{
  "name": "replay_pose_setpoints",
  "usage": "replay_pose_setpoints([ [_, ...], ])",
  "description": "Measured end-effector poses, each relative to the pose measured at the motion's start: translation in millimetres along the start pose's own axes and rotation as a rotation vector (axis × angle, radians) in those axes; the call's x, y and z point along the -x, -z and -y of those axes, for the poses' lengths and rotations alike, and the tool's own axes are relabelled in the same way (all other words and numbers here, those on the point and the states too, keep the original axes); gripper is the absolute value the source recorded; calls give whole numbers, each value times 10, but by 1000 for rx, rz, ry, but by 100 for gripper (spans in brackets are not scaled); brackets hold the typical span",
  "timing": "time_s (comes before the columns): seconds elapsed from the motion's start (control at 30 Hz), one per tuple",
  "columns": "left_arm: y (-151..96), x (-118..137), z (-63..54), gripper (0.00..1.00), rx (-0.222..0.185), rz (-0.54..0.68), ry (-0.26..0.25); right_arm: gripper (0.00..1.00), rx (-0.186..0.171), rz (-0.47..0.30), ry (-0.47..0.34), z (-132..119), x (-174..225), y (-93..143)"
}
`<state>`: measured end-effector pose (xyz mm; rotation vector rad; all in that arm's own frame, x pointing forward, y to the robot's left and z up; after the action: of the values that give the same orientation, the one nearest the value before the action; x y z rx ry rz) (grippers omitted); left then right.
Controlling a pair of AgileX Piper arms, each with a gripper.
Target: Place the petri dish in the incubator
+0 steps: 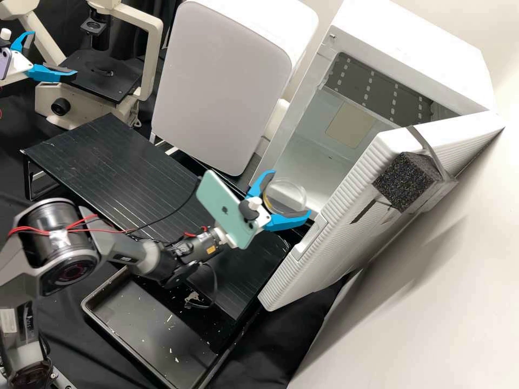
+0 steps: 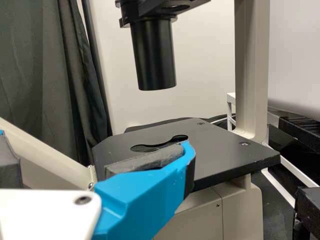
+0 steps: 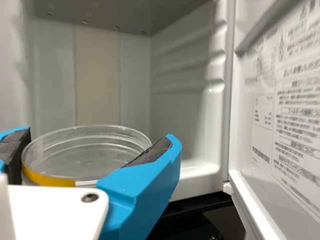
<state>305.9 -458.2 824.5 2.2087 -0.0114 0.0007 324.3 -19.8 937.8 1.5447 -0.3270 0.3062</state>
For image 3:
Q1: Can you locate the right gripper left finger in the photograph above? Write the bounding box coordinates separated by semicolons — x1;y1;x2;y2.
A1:
0;124;33;186

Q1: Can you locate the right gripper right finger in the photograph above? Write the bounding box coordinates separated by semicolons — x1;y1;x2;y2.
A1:
96;133;183;240

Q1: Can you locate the petri dish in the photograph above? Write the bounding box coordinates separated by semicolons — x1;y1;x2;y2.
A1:
21;124;153;189

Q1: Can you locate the white incubator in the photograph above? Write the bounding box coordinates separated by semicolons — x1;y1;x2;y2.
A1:
0;0;237;202

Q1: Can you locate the incubator door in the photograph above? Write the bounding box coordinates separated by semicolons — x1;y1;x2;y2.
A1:
226;0;320;240

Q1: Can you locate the black platform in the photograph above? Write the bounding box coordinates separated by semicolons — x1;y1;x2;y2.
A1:
143;191;258;240

